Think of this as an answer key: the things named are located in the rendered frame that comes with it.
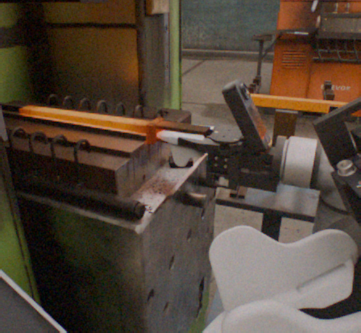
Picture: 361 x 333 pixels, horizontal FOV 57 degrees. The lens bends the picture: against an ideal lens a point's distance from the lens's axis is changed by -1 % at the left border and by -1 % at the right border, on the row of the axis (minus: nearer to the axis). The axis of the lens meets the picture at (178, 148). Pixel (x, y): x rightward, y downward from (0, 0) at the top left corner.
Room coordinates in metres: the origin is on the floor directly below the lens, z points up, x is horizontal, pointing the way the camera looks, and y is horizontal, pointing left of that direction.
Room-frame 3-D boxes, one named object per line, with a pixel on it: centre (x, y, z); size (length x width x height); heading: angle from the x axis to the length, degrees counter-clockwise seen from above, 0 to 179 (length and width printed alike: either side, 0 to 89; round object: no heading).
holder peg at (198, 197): (0.53, -0.03, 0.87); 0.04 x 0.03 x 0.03; 67
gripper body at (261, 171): (0.49, -0.11, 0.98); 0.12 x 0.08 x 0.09; 67
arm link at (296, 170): (0.46, -0.18, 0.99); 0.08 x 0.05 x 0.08; 157
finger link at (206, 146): (0.49, -0.04, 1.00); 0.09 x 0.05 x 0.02; 70
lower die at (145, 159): (0.62, 0.25, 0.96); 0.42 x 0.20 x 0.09; 67
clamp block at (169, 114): (0.72, 0.04, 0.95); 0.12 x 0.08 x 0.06; 67
